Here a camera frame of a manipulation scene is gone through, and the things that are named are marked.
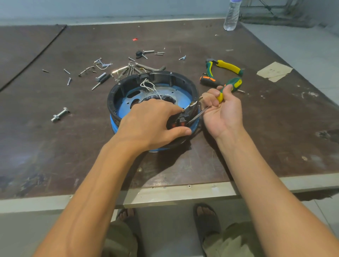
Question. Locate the person's left hand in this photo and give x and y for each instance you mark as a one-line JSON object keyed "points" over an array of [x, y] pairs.
{"points": [[144, 124]]}

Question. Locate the person's right hand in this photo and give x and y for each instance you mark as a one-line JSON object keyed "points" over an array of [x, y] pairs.
{"points": [[225, 116]]}

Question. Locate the person's left thumb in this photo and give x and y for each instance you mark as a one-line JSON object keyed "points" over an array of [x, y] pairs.
{"points": [[177, 131]]}

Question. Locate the person's right thumb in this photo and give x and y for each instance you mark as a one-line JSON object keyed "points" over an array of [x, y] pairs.
{"points": [[227, 93]]}

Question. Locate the green and yellow screwdriver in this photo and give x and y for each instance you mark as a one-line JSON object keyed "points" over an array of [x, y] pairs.
{"points": [[234, 83]]}

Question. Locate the black switch part with terminals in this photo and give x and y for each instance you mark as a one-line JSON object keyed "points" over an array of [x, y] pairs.
{"points": [[182, 119]]}

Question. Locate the round black and blue motor housing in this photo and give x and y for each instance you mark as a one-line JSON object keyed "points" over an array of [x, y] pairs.
{"points": [[182, 84]]}

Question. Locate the person's right forearm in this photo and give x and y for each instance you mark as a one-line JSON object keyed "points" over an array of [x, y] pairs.
{"points": [[267, 196]]}

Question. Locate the person's left forearm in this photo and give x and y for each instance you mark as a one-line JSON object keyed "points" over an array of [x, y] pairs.
{"points": [[92, 201]]}

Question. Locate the black and orange screwdriver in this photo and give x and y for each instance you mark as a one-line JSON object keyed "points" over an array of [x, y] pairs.
{"points": [[209, 80]]}

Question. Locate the green and yellow pliers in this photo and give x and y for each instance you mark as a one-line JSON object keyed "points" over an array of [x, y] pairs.
{"points": [[227, 66]]}

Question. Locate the beige paper tape piece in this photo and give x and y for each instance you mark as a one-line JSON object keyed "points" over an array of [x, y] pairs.
{"points": [[274, 71]]}

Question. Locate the clear plastic water bottle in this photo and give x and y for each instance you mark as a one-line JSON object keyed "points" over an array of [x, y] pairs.
{"points": [[232, 16]]}

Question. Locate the small black part with bolt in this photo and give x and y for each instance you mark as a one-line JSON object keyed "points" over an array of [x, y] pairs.
{"points": [[139, 53]]}

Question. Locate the black right sandal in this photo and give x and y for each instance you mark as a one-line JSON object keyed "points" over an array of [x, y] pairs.
{"points": [[208, 227]]}

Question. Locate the scattered silver screws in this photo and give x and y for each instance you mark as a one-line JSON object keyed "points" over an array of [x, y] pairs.
{"points": [[102, 64]]}

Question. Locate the large silver bolt with nut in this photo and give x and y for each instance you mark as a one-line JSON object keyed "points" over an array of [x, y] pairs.
{"points": [[60, 114]]}

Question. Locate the olive green trousers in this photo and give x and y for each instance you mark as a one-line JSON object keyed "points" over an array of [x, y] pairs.
{"points": [[233, 242]]}

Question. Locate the silver metal bracket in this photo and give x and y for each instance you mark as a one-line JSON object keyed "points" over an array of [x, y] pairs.
{"points": [[148, 67]]}

